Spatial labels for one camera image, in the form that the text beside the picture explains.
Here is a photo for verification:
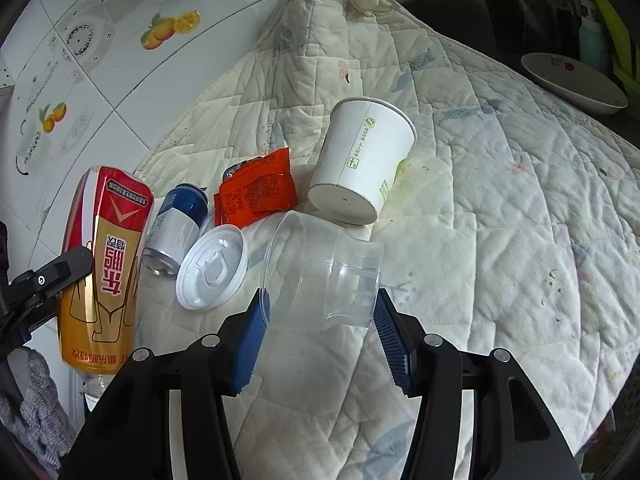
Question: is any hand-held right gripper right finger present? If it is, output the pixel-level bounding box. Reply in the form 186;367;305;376
372;287;583;480

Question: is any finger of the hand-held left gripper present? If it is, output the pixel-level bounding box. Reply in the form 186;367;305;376
0;245;96;348

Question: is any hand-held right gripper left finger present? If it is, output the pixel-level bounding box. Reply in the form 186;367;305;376
60;287;273;480

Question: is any orange drink bottle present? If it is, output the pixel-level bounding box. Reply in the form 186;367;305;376
60;165;155;411

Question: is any clear plastic cup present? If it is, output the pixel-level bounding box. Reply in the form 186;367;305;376
260;210;385;332

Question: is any white plastic lid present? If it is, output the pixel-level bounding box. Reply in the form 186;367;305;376
176;225;249;311

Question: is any blue and white can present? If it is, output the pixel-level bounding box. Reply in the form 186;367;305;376
141;183;210;278

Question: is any cream quilted blanket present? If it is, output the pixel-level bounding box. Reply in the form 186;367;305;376
135;0;640;480

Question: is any person's grey knit clothing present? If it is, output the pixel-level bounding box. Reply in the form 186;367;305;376
0;347;76;478

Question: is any red snack packet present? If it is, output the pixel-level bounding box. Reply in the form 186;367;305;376
214;147;300;228

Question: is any white paper cup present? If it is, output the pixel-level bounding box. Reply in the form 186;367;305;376
306;96;418;226

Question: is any white bowl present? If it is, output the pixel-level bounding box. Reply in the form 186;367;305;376
521;52;629;116

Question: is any teal bottle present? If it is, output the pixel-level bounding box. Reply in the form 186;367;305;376
579;15;613;76

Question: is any lime green dish rack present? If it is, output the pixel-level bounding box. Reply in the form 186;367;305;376
587;0;640;96

